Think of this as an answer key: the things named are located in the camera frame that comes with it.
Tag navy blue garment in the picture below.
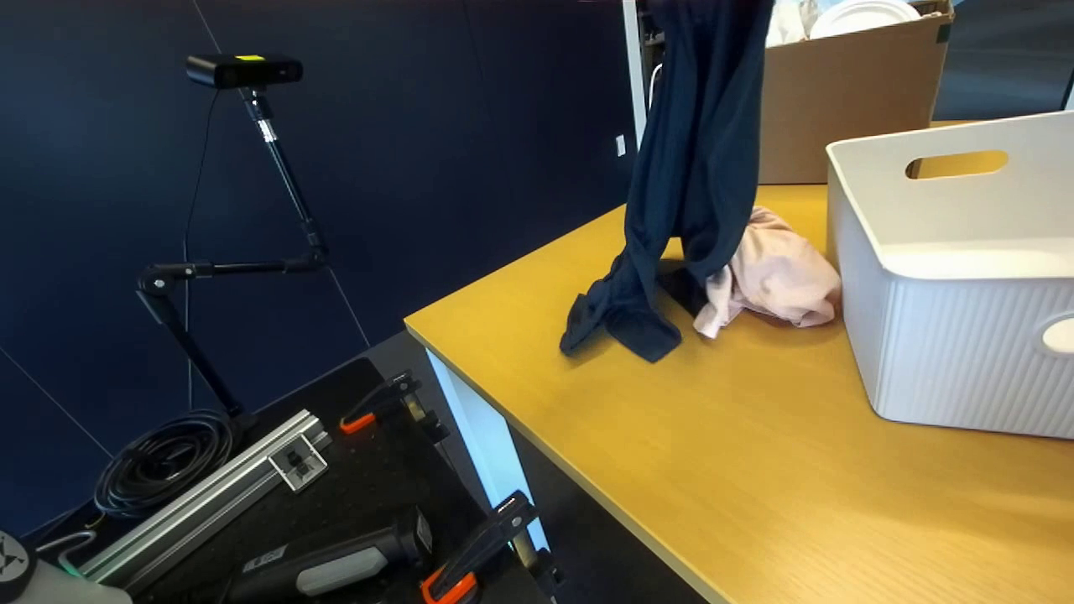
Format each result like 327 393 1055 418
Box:
557 0 779 370

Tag cream pale pink garment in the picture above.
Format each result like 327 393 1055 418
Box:
692 205 847 345

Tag white ribbed plastic basket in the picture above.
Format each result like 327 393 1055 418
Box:
824 107 1074 444

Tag black orange bar clamp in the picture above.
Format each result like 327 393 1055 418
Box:
337 370 437 444
418 486 564 604

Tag black grey handheld device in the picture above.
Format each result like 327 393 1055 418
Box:
220 510 441 604

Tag brown cardboard box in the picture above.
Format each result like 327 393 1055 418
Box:
760 10 956 186

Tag aluminium extrusion bar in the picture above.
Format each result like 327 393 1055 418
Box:
79 407 337 587

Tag cream cloth bag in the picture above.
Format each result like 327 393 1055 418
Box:
763 0 824 50

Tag round black white disc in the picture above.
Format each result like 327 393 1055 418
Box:
0 528 41 604

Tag black articulated camera stand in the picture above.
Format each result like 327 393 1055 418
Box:
135 85 332 422

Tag black stereo camera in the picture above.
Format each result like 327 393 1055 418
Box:
186 50 305 89

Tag coiled black cable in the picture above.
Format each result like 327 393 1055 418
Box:
90 407 243 521

